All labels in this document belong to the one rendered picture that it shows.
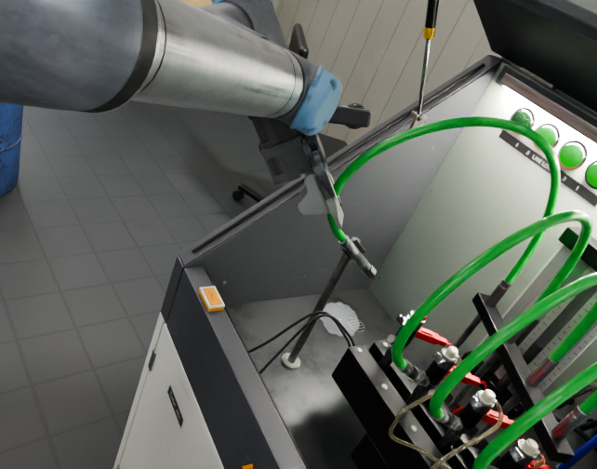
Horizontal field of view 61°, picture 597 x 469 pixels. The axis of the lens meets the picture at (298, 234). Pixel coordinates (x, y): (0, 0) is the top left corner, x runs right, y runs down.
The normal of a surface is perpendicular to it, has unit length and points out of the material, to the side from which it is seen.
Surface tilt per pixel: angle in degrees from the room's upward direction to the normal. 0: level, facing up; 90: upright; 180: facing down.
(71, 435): 0
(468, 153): 90
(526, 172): 90
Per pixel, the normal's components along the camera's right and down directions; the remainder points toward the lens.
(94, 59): 0.68, 0.59
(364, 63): -0.76, 0.10
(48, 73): 0.42, 0.83
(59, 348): 0.35, -0.77
